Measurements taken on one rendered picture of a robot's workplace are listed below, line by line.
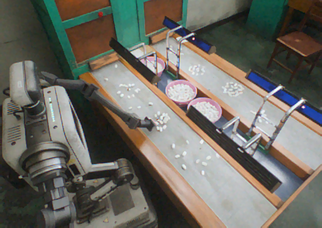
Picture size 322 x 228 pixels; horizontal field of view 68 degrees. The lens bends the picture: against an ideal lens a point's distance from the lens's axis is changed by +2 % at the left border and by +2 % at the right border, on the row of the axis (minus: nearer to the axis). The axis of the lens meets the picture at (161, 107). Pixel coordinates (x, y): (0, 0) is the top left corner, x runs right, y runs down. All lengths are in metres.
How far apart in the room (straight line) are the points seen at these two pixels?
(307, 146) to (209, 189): 0.78
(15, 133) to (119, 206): 1.01
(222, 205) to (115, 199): 0.75
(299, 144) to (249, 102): 0.47
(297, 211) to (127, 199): 1.50
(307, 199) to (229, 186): 1.16
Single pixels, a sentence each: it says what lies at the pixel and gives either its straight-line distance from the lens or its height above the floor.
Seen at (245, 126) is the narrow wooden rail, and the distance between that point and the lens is 1.87.
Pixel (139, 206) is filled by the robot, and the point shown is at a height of 0.47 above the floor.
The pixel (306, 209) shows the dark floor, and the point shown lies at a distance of 2.59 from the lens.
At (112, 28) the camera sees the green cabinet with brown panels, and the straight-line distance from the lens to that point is 2.26.
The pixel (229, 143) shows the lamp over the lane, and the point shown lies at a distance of 1.32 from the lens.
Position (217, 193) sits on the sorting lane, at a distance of 1.57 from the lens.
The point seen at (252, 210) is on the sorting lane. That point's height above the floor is 0.74.
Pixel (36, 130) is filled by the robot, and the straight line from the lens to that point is 1.01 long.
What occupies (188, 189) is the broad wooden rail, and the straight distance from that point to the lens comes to 1.52.
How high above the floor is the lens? 2.16
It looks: 48 degrees down
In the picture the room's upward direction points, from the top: 1 degrees counter-clockwise
